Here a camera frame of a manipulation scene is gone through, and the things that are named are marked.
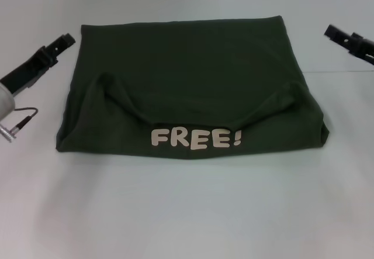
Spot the dark green shirt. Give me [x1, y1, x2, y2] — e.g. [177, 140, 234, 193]
[55, 15, 326, 157]

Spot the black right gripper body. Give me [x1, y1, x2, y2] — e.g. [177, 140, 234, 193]
[346, 32, 374, 67]

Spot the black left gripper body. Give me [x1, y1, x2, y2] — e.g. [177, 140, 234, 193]
[0, 45, 60, 96]

